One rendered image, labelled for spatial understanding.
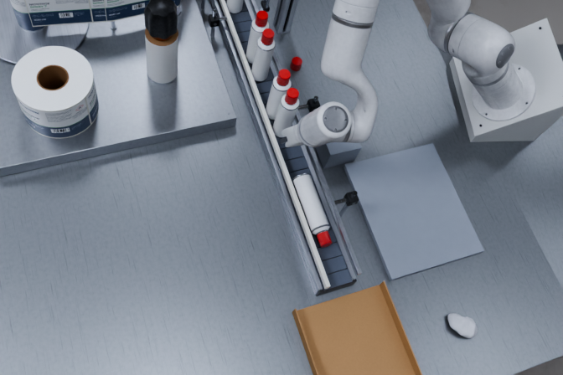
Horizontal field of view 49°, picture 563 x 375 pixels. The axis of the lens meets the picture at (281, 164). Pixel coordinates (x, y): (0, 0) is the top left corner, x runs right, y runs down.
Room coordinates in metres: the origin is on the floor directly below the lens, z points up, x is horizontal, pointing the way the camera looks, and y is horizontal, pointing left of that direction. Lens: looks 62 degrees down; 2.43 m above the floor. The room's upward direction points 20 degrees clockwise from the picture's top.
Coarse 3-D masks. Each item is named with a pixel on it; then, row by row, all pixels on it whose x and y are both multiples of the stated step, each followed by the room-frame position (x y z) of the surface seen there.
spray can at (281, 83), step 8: (280, 72) 0.96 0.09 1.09; (288, 72) 0.97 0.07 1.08; (280, 80) 0.95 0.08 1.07; (288, 80) 0.96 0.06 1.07; (272, 88) 0.95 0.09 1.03; (280, 88) 0.94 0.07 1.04; (288, 88) 0.95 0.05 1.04; (272, 96) 0.94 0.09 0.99; (280, 96) 0.94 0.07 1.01; (272, 104) 0.94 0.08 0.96; (272, 112) 0.94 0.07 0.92; (272, 120) 0.94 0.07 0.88
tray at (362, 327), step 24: (384, 288) 0.58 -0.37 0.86; (312, 312) 0.46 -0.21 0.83; (336, 312) 0.48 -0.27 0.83; (360, 312) 0.50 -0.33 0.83; (384, 312) 0.52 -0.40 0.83; (312, 336) 0.40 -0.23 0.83; (336, 336) 0.42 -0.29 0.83; (360, 336) 0.44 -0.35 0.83; (384, 336) 0.46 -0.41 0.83; (312, 360) 0.33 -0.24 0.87; (336, 360) 0.36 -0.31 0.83; (360, 360) 0.38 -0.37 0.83; (384, 360) 0.40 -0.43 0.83; (408, 360) 0.42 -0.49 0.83
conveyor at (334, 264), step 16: (224, 16) 1.24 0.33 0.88; (240, 16) 1.26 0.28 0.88; (240, 32) 1.20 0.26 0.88; (272, 80) 1.07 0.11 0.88; (288, 160) 0.84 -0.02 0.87; (304, 160) 0.85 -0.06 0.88; (288, 192) 0.74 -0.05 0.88; (336, 240) 0.65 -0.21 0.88; (320, 256) 0.59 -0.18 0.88; (336, 256) 0.61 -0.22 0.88; (336, 272) 0.57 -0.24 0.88
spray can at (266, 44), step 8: (264, 32) 1.07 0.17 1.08; (272, 32) 1.08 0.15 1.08; (264, 40) 1.06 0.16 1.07; (272, 40) 1.07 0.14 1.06; (256, 48) 1.06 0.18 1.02; (264, 48) 1.05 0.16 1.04; (272, 48) 1.06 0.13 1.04; (256, 56) 1.05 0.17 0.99; (264, 56) 1.05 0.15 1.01; (256, 64) 1.05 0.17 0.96; (264, 64) 1.05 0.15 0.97; (256, 72) 1.05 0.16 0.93; (264, 72) 1.05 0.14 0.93; (256, 80) 1.05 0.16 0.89; (264, 80) 1.06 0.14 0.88
